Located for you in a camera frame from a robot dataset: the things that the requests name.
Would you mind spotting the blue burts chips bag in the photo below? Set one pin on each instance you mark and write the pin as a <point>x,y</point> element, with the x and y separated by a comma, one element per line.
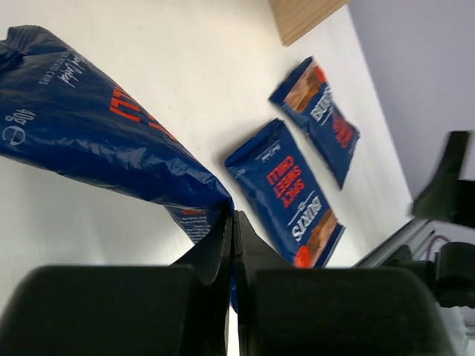
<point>285,195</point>
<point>61,113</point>
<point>306,98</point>

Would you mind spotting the wooden two-tier shelf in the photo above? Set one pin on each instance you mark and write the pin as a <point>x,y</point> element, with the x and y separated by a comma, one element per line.
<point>295,18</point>

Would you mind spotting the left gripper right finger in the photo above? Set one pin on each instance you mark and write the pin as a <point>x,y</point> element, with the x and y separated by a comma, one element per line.
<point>382,306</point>

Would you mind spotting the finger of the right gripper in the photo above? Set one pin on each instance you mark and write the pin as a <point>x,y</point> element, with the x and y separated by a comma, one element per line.
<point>447,198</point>

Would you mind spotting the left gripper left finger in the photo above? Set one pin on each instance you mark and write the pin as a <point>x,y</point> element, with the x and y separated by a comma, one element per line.
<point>180,309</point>

